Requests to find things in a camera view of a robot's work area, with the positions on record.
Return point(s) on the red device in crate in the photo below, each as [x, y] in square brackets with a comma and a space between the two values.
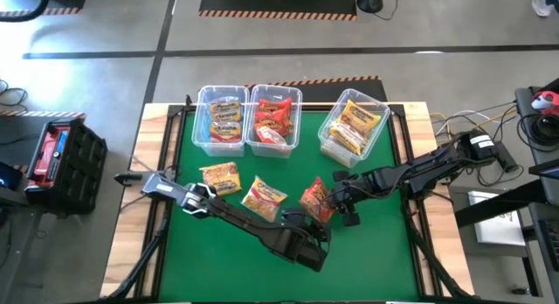
[48, 153]

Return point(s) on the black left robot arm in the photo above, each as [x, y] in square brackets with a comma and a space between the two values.
[240, 219]

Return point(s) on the black power brick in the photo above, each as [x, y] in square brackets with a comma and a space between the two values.
[508, 160]

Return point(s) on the black keyboard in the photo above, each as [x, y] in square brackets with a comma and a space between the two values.
[552, 247]

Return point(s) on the green table mat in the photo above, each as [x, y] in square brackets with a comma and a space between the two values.
[244, 269]

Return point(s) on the black tablet with blue screen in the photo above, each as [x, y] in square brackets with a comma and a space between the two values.
[546, 169]

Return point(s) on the black metal bar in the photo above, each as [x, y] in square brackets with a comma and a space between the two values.
[502, 205]

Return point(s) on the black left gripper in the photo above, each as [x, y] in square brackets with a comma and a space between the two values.
[301, 249]

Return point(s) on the red ramen noodle pack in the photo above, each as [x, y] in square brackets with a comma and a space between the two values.
[314, 199]
[271, 136]
[273, 120]
[273, 104]

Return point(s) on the black plastic crate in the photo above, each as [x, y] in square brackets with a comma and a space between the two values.
[85, 164]

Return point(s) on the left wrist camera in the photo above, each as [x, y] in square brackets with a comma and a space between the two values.
[294, 217]

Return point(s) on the black device with blue light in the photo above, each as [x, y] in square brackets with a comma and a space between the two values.
[8, 181]

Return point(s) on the clear plastic bin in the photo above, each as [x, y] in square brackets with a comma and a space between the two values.
[203, 142]
[288, 92]
[371, 133]

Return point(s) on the black desk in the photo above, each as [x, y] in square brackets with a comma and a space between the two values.
[524, 98]

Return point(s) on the black floor stand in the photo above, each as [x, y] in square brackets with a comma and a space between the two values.
[370, 0]

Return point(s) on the white paper sheet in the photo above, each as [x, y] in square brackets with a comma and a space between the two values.
[498, 230]

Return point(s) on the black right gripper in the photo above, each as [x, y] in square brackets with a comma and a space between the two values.
[362, 186]

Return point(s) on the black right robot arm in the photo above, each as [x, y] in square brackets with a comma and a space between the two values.
[428, 166]

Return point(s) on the person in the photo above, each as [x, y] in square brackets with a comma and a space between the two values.
[543, 4]

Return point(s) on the red white object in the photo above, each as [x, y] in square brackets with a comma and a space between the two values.
[543, 102]

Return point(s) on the small black object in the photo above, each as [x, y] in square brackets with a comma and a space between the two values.
[519, 291]

